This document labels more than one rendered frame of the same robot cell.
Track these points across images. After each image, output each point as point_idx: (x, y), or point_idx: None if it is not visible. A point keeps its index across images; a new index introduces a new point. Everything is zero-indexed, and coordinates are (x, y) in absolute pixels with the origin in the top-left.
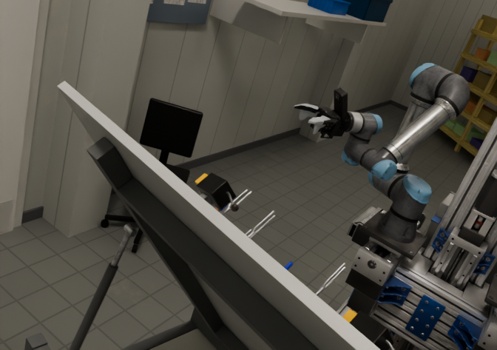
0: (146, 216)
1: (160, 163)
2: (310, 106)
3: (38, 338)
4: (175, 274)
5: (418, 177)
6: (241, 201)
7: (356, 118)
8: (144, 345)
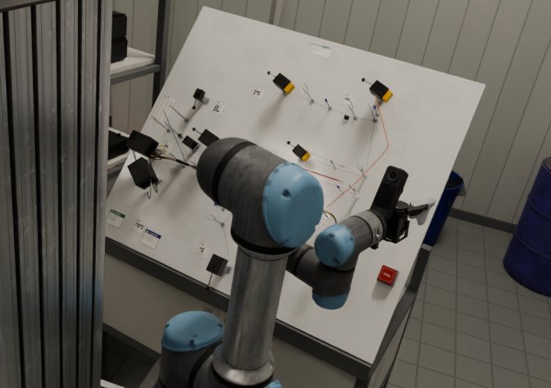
0: None
1: (395, 59)
2: (419, 201)
3: (426, 248)
4: None
5: (192, 339)
6: (369, 107)
7: (357, 212)
8: (384, 335)
